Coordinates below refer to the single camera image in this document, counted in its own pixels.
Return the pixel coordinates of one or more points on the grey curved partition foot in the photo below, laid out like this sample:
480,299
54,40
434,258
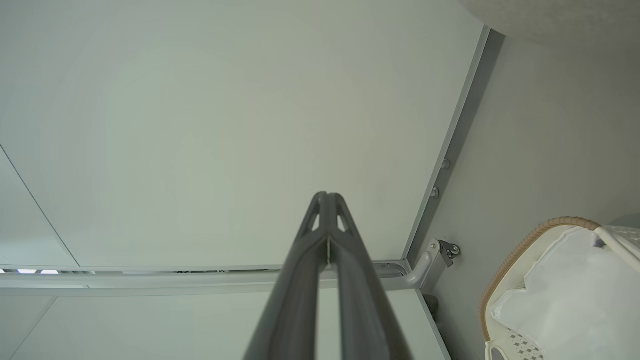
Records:
425,267

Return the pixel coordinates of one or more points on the wicker laundry basket white liner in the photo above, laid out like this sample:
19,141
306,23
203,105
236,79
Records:
505,270

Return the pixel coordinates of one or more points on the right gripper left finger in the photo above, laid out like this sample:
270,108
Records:
295,300

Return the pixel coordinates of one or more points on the white garment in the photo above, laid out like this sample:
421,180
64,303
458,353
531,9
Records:
565,300

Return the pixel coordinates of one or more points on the black caster wheel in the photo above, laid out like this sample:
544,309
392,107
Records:
450,249

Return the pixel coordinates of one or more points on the black rubber foot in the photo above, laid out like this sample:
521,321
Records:
431,306

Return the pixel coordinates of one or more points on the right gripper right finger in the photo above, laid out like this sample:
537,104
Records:
362,300

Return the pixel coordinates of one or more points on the silver bolt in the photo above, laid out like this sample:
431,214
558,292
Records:
445,163
434,192

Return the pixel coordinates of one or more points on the grey partition bottom rail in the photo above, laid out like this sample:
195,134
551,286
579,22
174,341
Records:
452,145

